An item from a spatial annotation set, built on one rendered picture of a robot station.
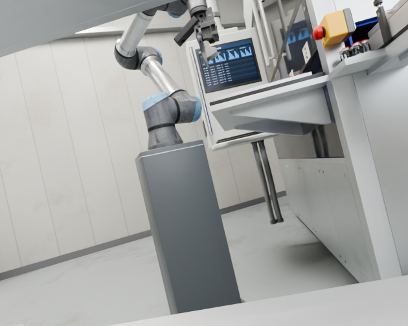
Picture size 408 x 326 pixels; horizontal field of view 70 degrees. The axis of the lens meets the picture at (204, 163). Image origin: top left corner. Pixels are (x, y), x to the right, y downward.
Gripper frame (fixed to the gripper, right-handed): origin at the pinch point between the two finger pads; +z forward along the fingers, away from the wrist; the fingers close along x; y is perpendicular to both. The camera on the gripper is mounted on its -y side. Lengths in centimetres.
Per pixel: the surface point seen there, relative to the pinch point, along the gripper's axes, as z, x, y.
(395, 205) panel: 63, -12, 48
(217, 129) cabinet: 15, 86, -7
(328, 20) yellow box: 5.0, -21.2, 38.7
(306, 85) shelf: 19.7, -10.6, 30.9
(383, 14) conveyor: 11, -30, 49
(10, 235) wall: 61, 184, -268
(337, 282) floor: 106, 35, 35
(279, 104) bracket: 22.2, -2.1, 22.6
